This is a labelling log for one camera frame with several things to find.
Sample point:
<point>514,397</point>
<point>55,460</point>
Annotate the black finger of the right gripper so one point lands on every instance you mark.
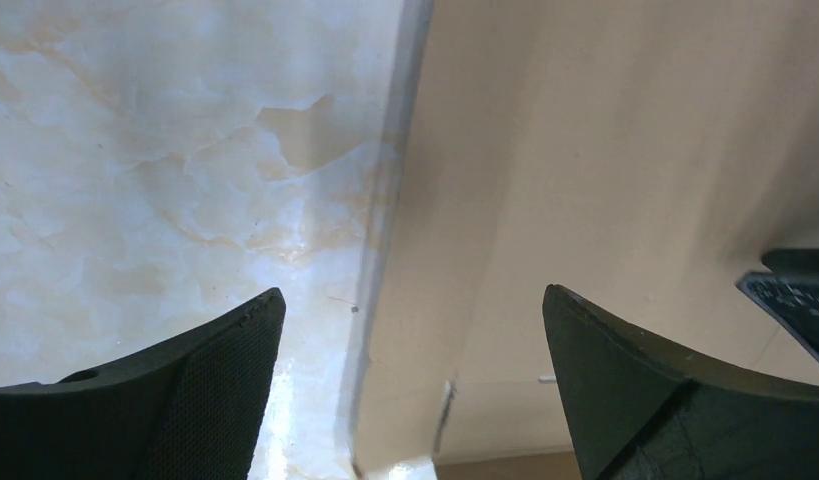
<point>788,290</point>

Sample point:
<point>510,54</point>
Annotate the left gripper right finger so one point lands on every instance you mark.
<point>641,406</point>

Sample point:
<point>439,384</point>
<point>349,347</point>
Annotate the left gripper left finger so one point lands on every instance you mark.
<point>190,407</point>

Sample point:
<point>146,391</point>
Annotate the brown cardboard box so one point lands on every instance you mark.
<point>641,153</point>

